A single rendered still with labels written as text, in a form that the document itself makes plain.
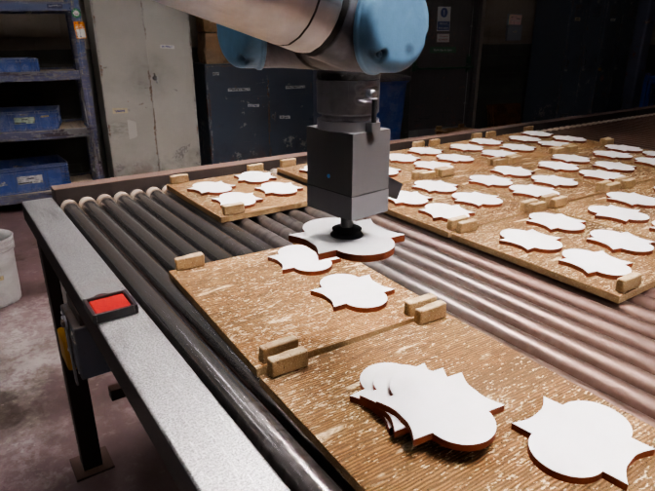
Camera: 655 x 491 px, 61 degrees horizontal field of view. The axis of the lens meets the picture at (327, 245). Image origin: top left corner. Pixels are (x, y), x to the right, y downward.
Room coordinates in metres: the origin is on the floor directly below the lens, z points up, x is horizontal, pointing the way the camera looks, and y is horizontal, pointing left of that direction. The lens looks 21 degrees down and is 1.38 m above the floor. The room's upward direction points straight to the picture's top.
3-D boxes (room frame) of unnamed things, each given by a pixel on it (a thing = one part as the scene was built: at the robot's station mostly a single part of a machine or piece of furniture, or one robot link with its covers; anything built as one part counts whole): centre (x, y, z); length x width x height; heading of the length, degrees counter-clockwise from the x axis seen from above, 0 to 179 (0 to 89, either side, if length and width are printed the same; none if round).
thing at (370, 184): (0.69, -0.04, 1.23); 0.12 x 0.09 x 0.16; 131
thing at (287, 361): (0.66, 0.06, 0.95); 0.06 x 0.02 x 0.03; 123
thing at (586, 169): (1.91, -0.91, 0.94); 0.41 x 0.35 x 0.04; 36
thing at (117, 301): (0.88, 0.39, 0.92); 0.06 x 0.06 x 0.01; 35
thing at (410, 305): (0.84, -0.16, 0.95); 0.06 x 0.02 x 0.03; 122
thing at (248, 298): (0.93, 0.06, 0.93); 0.41 x 0.35 x 0.02; 32
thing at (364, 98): (0.68, -0.03, 1.30); 0.08 x 0.08 x 0.05
